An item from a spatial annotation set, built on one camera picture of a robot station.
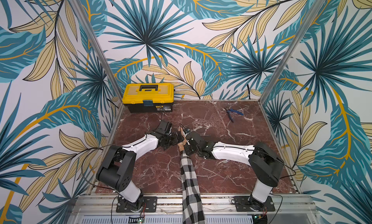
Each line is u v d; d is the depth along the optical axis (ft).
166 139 2.45
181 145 2.84
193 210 2.22
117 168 1.47
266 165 1.53
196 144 2.21
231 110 3.73
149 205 2.41
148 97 3.26
